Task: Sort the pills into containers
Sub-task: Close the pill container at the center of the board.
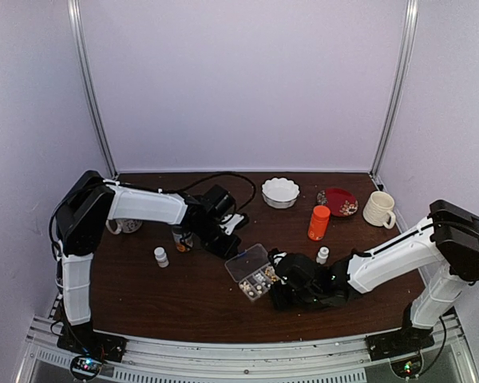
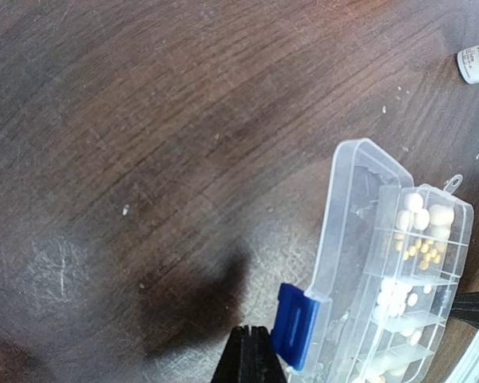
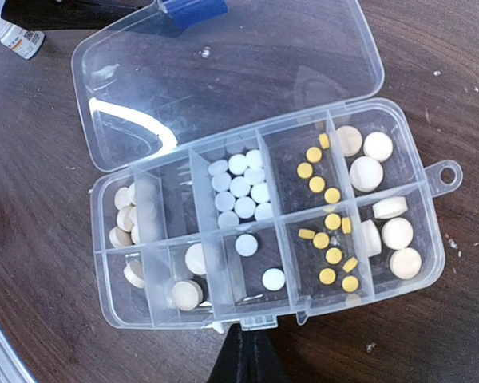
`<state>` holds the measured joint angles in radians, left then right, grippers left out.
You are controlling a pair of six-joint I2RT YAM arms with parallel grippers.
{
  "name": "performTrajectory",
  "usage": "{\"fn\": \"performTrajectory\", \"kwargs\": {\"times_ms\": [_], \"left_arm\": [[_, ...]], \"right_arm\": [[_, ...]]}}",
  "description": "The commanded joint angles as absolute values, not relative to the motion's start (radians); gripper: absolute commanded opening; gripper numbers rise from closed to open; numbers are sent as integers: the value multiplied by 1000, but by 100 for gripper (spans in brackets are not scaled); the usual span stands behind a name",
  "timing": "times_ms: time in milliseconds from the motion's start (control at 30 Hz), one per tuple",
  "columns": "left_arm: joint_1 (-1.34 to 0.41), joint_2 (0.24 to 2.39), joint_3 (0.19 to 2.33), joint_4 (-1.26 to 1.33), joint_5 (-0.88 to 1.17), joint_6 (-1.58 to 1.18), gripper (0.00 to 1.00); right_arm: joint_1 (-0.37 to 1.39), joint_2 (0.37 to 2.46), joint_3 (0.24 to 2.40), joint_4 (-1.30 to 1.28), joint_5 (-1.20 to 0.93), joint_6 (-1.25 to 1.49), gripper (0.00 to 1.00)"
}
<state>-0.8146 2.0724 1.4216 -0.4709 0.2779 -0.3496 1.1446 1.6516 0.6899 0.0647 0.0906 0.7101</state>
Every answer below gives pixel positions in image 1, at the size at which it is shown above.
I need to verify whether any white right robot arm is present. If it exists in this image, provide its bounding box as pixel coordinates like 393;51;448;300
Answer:
268;199;479;353

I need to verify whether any white scalloped bowl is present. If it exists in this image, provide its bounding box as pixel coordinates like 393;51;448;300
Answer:
262;177;300;209

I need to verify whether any aluminium frame post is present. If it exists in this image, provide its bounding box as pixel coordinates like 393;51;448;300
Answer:
67;0;119;179
370;0;419;185

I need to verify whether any left aluminium frame post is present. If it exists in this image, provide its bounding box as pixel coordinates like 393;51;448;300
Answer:
67;0;119;179

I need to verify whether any orange cylindrical bottle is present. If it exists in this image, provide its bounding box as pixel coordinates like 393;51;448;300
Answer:
307;205;331;241

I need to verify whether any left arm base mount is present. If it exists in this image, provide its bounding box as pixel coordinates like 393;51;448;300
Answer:
57;333;127;362

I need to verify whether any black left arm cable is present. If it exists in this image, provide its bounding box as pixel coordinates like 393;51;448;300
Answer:
49;171;257;256

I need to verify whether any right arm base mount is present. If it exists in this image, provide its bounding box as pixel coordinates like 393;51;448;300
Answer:
365;331;434;361

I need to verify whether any right aluminium frame post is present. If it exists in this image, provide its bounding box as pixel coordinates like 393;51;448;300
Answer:
370;0;419;185

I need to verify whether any small white pill bottle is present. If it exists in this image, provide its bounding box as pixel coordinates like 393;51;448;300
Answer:
315;247;330;265

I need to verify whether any floral mug with yellow interior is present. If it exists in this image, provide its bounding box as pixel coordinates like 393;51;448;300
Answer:
105;219;143;235

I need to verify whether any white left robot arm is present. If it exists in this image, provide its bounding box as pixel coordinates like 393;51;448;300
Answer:
49;171;248;354

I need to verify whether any red floral plate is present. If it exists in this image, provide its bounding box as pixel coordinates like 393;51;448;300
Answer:
316;188;358;218

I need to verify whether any white orange vitamin bottle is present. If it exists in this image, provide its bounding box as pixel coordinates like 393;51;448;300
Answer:
171;225;193;253

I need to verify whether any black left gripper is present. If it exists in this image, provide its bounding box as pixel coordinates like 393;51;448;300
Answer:
192;219;242;260

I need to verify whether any cream ribbed mug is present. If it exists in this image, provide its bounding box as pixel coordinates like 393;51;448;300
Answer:
362;191;396;229

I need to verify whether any aluminium front rail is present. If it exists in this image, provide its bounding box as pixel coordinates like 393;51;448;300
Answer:
18;314;472;383

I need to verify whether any clear plastic pill organizer box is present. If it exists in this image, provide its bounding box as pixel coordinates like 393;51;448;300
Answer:
224;243;279;302

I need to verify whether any small white capped bottle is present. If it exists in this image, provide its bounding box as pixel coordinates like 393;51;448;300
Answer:
153;247;169;268

